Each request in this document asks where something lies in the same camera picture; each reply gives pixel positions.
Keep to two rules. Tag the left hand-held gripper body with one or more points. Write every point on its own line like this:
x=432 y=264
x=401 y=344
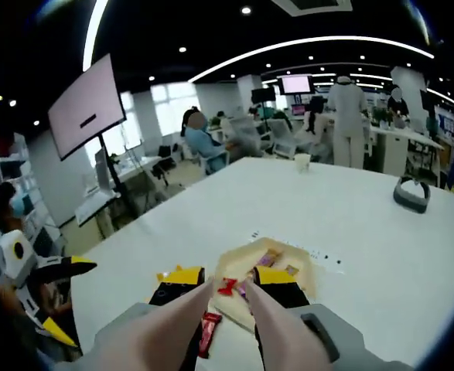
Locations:
x=8 y=263

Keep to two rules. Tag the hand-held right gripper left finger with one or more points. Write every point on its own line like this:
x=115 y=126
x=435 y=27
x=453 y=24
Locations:
x=168 y=293

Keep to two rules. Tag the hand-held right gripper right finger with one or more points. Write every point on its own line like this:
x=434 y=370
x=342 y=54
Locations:
x=292 y=295

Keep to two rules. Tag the yellow snack bag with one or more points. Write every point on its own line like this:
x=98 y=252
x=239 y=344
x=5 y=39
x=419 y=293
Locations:
x=164 y=275

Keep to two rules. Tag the brown snack packet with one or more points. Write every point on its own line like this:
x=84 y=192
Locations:
x=268 y=258

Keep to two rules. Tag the beige food tongs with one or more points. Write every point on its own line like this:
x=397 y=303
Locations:
x=153 y=340

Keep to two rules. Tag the red snack bar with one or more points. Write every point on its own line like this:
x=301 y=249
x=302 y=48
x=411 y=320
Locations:
x=210 y=334

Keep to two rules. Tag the small red snack packet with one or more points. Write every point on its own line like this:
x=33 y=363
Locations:
x=226 y=286

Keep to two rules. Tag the cream hexagonal container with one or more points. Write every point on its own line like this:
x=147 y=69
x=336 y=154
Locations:
x=230 y=263

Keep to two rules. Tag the white office desk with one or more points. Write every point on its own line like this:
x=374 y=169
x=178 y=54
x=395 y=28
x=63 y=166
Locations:
x=93 y=203

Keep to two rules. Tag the white storage shelf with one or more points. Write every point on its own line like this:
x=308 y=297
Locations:
x=37 y=185

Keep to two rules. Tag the dark desktop monitor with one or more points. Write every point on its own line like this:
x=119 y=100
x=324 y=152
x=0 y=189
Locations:
x=103 y=174

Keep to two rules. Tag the black display stand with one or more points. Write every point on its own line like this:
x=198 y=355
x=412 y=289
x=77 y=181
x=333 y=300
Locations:
x=113 y=170

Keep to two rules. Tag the white paper cup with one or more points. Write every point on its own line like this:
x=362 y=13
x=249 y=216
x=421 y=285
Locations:
x=302 y=163

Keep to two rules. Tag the grey headset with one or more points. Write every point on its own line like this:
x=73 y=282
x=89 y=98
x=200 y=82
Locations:
x=412 y=195

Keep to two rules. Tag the white mesh office chair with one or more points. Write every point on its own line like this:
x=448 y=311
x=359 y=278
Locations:
x=284 y=135
x=246 y=131

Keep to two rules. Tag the large display screen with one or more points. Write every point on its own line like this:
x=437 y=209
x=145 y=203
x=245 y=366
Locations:
x=87 y=104

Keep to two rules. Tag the long white table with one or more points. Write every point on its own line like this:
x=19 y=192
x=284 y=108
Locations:
x=389 y=147

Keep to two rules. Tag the green potted plant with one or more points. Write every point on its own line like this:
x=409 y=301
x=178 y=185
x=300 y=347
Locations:
x=381 y=114

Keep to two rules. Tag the black monitor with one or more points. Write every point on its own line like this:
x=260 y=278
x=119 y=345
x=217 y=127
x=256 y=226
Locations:
x=263 y=95

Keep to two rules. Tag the small display screen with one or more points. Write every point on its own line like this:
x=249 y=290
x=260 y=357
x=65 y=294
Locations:
x=296 y=84

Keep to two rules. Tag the long ceiling light strip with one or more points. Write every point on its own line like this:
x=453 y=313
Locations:
x=91 y=35

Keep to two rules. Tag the curved ceiling light strip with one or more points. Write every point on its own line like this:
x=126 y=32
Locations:
x=327 y=39

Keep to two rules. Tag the ceiling air vent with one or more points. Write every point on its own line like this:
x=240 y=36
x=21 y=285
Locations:
x=311 y=4

